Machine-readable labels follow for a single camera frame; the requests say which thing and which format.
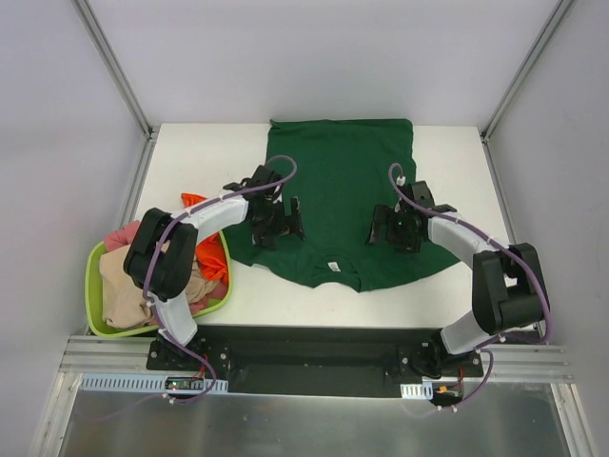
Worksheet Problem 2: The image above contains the dark green t-shirt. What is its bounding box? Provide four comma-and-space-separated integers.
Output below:
224, 119, 459, 292

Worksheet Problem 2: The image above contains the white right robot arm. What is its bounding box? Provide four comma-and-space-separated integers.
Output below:
367, 179, 549, 376

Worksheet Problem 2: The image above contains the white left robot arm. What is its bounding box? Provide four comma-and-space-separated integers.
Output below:
123, 155, 305, 370

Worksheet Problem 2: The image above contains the orange t-shirt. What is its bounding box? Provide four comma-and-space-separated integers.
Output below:
181, 191, 228, 286

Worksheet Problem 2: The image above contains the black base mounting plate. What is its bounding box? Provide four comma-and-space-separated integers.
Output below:
145, 325, 483, 398

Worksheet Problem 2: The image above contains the beige t-shirt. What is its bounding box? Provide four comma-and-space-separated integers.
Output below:
99, 245, 220, 329

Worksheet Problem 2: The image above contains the lime green plastic basket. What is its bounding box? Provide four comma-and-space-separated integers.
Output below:
85, 232, 231, 338

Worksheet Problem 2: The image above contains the right white cable duct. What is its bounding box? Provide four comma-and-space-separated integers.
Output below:
400, 382, 434, 401

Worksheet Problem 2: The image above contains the white cable duct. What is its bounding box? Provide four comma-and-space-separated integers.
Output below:
400, 382, 434, 401
80, 373, 228, 396

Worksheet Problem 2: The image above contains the left white cable duct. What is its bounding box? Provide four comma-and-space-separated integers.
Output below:
80, 373, 228, 396

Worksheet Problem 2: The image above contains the aluminium front rail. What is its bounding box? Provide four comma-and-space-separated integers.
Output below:
60, 335, 575, 384

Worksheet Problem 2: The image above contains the right aluminium frame post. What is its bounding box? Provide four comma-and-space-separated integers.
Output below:
481, 0, 577, 144

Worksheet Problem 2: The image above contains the aluminium frame post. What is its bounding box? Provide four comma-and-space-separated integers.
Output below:
70, 0, 154, 140
481, 0, 577, 144

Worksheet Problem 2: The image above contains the left aluminium frame post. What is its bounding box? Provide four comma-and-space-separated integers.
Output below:
70, 0, 154, 140

